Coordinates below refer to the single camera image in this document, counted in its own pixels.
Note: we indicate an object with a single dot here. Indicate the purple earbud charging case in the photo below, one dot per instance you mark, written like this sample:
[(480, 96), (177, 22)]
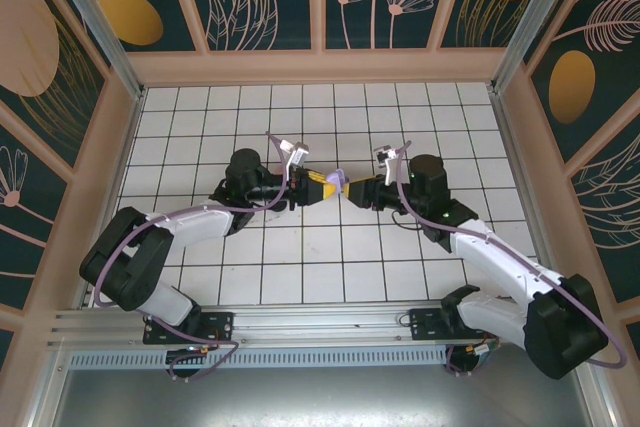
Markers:
[(339, 178)]

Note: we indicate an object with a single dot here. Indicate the aluminium corner post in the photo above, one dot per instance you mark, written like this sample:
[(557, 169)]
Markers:
[(540, 17), (95, 27)]

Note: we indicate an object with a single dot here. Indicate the dark panel with pink leaves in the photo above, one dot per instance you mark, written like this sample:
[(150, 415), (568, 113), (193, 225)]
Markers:
[(610, 207)]

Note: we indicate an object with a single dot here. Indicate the grey metal base sheet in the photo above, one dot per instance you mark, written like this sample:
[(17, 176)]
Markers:
[(320, 397)]

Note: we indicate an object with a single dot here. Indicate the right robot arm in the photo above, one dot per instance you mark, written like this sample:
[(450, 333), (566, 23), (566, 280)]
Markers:
[(500, 257)]

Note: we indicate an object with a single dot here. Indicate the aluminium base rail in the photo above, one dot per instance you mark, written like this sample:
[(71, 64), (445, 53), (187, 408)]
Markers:
[(320, 319)]

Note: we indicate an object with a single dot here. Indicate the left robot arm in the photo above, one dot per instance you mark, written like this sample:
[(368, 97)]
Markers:
[(200, 224)]

